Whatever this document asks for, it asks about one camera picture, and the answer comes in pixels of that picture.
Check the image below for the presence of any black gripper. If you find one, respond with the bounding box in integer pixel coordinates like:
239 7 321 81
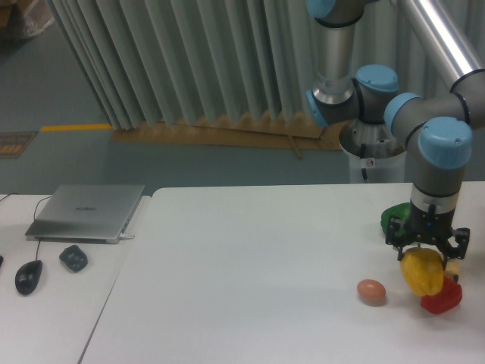
385 202 471 269

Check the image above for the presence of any yellow bell pepper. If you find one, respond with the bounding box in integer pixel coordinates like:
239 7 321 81
399 247 444 297

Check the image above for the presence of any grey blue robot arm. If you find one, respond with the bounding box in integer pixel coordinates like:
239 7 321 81
306 1 484 260

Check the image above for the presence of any green bell pepper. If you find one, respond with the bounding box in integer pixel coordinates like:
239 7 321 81
380 202 410 236

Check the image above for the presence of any red bell pepper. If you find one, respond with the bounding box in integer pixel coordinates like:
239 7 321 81
421 276 462 315

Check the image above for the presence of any beige bread block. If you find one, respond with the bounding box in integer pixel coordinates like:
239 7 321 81
444 259 461 281

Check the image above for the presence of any brown egg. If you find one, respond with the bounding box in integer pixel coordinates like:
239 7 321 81
357 279 386 304

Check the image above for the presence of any brown cardboard sheet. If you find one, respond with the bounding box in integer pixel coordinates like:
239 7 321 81
111 111 349 158

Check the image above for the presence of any grey folding curtain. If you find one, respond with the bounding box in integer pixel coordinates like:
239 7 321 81
48 1 484 134

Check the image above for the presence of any small black device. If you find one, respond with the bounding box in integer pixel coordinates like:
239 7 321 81
59 245 89 273

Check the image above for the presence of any silver laptop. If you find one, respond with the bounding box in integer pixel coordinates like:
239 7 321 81
25 184 144 243

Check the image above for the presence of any black computer mouse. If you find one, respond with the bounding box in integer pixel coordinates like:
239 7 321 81
14 259 43 296

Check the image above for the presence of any black mouse cable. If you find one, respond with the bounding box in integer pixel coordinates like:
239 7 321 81
0 193 54 262

